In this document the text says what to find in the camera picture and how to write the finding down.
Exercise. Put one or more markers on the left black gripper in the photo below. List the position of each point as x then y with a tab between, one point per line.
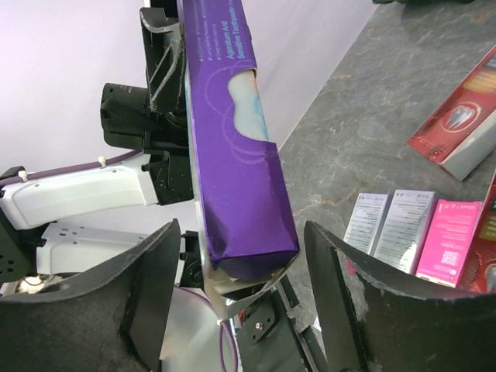
131	117

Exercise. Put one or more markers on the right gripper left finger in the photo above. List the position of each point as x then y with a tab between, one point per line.
111	317

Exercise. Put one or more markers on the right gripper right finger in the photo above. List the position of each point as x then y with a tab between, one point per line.
377	318

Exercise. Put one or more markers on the red 3d toothpaste box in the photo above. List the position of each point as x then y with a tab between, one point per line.
478	274
460	134

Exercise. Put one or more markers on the purple toothpaste box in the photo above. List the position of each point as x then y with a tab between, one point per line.
239	184

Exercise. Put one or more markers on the silver toothpaste box right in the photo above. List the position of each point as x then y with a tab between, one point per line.
405	229

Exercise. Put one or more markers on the silver toothpaste box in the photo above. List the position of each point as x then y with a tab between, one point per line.
405	229
366	221

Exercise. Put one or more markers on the silver toothpaste box left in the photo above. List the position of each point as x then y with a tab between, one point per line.
366	221

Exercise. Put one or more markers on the pink toothpaste box left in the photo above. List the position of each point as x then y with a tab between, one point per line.
448	241

